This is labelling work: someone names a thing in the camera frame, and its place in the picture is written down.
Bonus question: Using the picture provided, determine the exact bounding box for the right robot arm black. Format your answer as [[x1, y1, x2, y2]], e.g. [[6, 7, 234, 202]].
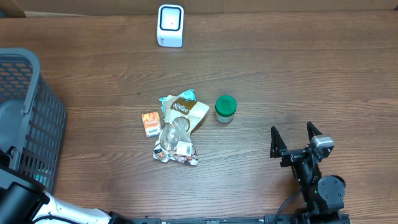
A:
[[268, 121, 351, 223]]

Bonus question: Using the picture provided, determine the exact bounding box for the green lid jar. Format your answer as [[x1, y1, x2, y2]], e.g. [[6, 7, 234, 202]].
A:
[[215, 95, 237, 123]]

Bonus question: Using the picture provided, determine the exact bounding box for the grey plastic mesh basket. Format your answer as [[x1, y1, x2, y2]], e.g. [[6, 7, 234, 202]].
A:
[[1, 48, 67, 193]]

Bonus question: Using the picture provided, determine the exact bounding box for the cardboard backdrop panel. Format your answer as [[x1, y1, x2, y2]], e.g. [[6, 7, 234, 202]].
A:
[[1, 0, 397, 17]]

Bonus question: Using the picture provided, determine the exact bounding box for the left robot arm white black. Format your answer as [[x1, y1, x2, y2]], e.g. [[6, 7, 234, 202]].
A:
[[1, 151, 132, 224]]

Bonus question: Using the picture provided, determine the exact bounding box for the white barcode scanner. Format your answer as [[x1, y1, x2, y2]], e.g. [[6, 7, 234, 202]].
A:
[[157, 4, 184, 48]]

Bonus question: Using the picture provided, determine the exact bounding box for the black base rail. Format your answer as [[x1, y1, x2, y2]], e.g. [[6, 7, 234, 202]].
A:
[[130, 215, 351, 224]]

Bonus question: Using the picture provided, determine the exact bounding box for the teal snack packet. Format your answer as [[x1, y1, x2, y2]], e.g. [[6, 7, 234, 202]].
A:
[[159, 89, 197, 115]]

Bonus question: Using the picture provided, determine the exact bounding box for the orange tissue pack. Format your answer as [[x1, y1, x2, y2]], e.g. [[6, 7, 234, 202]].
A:
[[142, 111, 162, 138]]

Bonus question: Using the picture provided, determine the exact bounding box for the beige Pantree snack bag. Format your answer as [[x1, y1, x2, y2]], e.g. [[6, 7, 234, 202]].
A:
[[153, 95, 209, 166]]

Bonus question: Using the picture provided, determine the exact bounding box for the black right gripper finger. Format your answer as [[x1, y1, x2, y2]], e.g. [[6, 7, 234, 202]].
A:
[[270, 126, 287, 152], [307, 121, 322, 143]]

